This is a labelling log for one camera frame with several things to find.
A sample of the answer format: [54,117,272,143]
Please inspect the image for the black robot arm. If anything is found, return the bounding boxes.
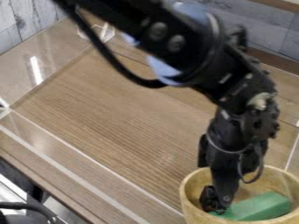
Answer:
[53,0,280,214]

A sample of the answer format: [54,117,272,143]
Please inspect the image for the black cable lower left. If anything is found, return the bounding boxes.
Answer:
[0,201,55,221]

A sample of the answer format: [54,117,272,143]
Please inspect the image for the green rectangular block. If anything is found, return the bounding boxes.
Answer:
[209,192,292,221]

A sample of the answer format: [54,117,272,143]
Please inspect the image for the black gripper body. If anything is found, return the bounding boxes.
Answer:
[196,119,269,214]

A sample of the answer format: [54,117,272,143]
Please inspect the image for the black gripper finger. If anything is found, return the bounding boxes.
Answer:
[197,136,209,168]
[198,185,226,214]

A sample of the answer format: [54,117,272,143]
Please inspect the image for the clear acrylic corner bracket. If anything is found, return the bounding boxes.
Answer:
[77,23,116,42]

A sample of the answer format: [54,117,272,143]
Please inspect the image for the black metal bracket with screw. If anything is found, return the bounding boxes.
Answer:
[23,195,67,224]

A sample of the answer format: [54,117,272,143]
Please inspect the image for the wooden oval bowl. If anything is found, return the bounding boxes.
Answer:
[180,165,299,224]

